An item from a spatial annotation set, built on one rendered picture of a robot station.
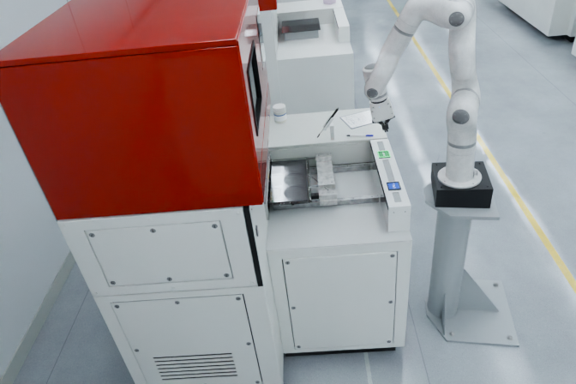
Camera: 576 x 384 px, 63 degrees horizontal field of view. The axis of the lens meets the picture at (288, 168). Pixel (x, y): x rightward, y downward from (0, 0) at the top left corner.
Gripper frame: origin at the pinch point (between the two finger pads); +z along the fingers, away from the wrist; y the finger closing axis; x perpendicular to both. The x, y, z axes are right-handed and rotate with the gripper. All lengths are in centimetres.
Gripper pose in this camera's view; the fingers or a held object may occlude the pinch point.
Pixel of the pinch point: (385, 127)
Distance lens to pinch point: 227.7
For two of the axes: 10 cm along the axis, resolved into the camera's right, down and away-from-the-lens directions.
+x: 0.0, -5.6, 8.3
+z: 3.0, 7.9, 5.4
